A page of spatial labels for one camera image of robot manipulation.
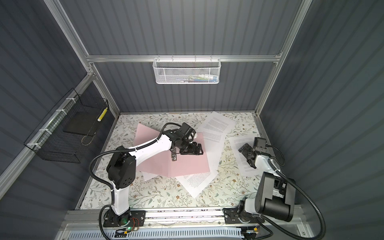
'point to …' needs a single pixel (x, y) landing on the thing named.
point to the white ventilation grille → (224, 234)
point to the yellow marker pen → (102, 114)
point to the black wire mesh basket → (75, 120)
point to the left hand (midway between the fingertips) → (198, 152)
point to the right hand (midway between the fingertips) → (249, 154)
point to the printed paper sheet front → (196, 183)
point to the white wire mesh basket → (186, 71)
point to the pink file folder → (163, 165)
